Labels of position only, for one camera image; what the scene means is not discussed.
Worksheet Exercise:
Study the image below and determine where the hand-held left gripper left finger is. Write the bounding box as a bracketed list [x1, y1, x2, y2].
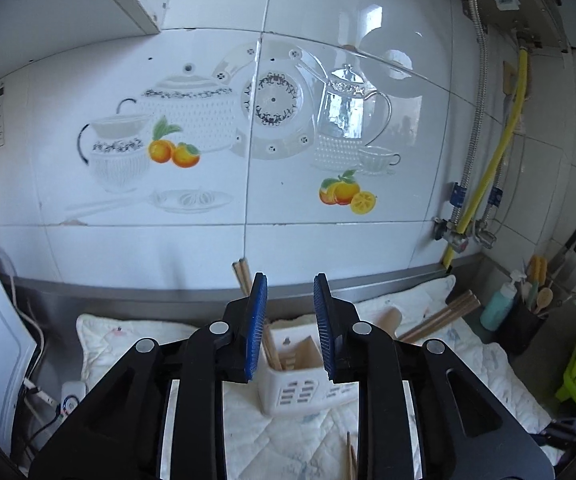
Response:
[28, 272, 269, 480]

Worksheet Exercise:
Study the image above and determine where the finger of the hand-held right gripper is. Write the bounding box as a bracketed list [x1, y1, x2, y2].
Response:
[538, 416, 576, 453]

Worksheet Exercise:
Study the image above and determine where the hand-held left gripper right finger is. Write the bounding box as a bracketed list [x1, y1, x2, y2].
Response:
[313, 273, 556, 480]

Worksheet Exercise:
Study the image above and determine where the white plastic chopstick holder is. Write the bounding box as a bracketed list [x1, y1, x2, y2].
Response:
[258, 312, 362, 417]

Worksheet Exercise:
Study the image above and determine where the black utensil container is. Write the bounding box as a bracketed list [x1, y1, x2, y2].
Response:
[498, 300, 550, 357]

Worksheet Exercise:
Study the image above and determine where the white quilted printed mat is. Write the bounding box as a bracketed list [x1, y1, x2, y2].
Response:
[75, 275, 567, 480]

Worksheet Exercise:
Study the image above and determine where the wooden spoon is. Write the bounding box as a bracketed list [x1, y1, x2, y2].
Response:
[535, 287, 555, 315]

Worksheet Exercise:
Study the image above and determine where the teal soap pump bottle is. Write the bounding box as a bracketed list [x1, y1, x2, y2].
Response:
[480, 270, 525, 332]

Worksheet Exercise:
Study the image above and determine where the metal valve with red knob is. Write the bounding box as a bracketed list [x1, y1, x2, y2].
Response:
[433, 217, 471, 256]

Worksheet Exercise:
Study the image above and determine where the white power strip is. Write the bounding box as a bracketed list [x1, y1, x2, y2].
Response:
[58, 381, 89, 419]

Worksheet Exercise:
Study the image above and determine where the yellow handled utensil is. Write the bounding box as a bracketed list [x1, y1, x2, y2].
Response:
[527, 255, 549, 293]

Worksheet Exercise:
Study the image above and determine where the black handled cleaver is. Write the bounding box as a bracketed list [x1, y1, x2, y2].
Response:
[545, 220, 576, 283]

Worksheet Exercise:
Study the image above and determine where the braided metal hose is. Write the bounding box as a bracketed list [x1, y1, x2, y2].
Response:
[450, 0, 488, 221]
[483, 150, 516, 223]

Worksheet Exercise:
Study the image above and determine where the white cable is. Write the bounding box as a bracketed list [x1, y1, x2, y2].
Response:
[0, 240, 49, 401]

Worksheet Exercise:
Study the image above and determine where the black cable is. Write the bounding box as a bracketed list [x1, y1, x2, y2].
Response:
[18, 400, 71, 466]

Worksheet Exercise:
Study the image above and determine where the yellow gas hose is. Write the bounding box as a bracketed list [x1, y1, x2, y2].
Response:
[442, 49, 530, 267]

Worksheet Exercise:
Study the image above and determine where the brown wall hook plate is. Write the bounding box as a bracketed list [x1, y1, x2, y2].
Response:
[502, 61, 519, 96]

